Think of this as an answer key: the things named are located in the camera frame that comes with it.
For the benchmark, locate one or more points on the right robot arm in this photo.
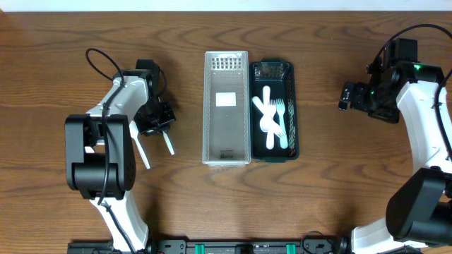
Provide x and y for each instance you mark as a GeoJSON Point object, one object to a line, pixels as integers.
{"type": "Point", "coordinates": [415, 215]}

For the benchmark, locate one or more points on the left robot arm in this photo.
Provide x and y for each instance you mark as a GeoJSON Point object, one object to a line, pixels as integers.
{"type": "Point", "coordinates": [100, 160]}

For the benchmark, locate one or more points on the clear plastic perforated basket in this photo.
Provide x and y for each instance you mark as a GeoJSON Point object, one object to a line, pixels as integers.
{"type": "Point", "coordinates": [226, 109]}

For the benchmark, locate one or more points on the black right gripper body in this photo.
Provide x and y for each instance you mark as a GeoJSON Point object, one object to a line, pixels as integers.
{"type": "Point", "coordinates": [355, 97]}

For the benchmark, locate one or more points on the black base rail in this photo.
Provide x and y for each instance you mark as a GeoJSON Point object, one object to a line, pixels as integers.
{"type": "Point", "coordinates": [314, 243]}

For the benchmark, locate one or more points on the black plastic perforated basket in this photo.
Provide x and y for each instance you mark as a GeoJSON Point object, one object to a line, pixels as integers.
{"type": "Point", "coordinates": [279, 76]}

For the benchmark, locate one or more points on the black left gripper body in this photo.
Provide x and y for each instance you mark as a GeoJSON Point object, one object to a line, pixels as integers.
{"type": "Point", "coordinates": [154, 128]}

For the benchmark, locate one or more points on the white plastic spoon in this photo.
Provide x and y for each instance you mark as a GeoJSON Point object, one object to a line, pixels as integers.
{"type": "Point", "coordinates": [135, 135]}
{"type": "Point", "coordinates": [265, 120]}
{"type": "Point", "coordinates": [168, 142]}

